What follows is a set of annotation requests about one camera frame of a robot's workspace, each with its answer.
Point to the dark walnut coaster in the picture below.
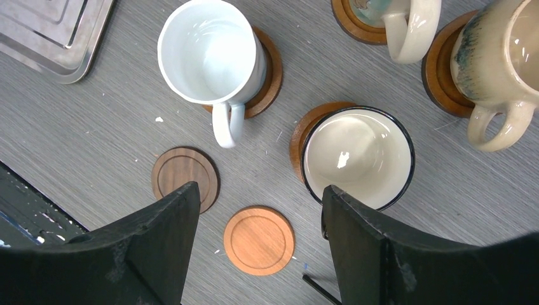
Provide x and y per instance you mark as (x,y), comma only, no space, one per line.
(180,165)

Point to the white mug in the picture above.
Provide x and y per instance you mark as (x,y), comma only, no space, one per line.
(364,151)

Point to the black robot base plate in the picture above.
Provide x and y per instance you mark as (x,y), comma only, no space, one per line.
(29,218)

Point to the cream mug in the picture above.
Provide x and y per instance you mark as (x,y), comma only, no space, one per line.
(494,64)

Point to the light wooden coaster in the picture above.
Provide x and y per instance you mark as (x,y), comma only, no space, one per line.
(259,240)

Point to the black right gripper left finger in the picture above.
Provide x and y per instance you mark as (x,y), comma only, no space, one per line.
(142,258)

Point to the small white cup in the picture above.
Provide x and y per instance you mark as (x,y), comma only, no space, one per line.
(186,36)

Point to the beige tall mug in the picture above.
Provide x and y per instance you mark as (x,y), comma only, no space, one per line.
(410,25)

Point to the metal tray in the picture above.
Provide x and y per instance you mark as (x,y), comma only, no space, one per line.
(59,39)

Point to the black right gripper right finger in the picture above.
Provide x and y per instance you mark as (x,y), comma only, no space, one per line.
(380,260)

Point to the ringed wooden coaster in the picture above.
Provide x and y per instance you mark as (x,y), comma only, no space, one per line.
(265,84)
(303,128)
(436,73)
(354,27)

